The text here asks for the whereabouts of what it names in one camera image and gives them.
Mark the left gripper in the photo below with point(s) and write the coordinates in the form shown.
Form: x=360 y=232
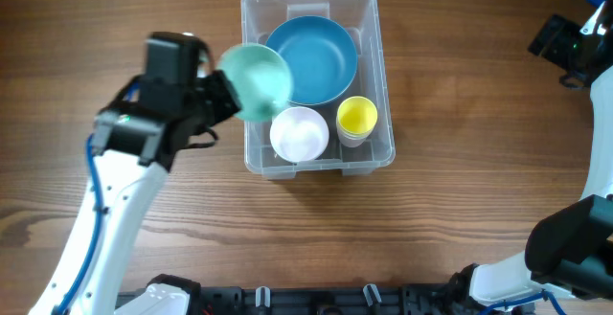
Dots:
x=227 y=100

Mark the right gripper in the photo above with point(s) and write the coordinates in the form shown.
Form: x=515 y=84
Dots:
x=556 y=50

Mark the mint green bowl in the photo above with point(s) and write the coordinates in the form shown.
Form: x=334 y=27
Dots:
x=261 y=78

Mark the pink bowl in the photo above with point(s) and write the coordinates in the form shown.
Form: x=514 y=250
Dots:
x=299 y=134

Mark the dark blue plate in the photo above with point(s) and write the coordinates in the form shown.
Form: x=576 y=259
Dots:
x=321 y=57

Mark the cream cup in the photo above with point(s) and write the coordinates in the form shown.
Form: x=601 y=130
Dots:
x=345 y=135

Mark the yellow cup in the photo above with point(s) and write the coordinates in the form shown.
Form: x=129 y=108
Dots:
x=357 y=115

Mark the pink cup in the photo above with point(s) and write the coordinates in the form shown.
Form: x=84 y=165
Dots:
x=350 y=141

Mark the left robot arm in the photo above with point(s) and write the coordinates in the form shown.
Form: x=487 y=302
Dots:
x=129 y=156

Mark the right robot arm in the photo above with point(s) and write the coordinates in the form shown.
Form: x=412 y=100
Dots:
x=568 y=254

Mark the clear plastic storage bin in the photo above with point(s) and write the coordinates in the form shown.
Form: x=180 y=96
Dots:
x=360 y=18

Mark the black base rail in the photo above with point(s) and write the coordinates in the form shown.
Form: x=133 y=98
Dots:
x=419 y=299

